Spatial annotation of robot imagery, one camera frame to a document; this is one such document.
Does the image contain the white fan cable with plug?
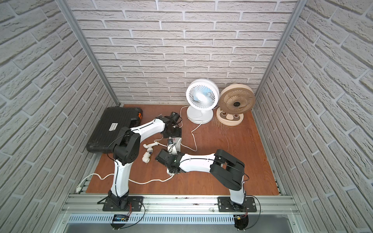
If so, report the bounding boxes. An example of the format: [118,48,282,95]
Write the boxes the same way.
[153,105,204,154]

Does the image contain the white power strip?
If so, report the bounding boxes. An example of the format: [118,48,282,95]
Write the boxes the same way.
[166,138,181,176]

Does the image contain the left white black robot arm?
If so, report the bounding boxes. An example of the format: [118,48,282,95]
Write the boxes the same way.
[108,112,181,209]

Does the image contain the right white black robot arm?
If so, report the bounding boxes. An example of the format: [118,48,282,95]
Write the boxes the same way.
[155,150,245,207]

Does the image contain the white desk fan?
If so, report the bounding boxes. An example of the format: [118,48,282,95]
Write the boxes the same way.
[186,78,220,124]

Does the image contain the beige bear desk fan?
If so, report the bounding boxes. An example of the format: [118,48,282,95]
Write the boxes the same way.
[216,83,255,126]

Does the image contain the white pipe fitting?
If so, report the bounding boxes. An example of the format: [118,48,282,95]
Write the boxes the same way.
[142,142,159,164]

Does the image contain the black plastic tool case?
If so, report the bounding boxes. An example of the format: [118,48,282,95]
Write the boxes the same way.
[86,107,143,153]

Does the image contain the left small controller board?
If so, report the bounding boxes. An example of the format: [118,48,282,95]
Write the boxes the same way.
[112,214,130,223]

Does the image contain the right round black connector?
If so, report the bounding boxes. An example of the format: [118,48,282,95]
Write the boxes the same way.
[234,215,249,231]

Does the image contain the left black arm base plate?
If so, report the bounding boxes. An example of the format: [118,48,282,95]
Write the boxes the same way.
[103,196,144,212]

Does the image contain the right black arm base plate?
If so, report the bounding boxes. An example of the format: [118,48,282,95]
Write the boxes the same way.
[217,196,257,213]

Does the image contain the white power strip cord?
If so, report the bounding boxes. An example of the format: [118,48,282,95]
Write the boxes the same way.
[75,172,175,193]

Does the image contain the aluminium front rail frame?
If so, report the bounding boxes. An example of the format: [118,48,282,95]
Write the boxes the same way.
[52,194,306,233]

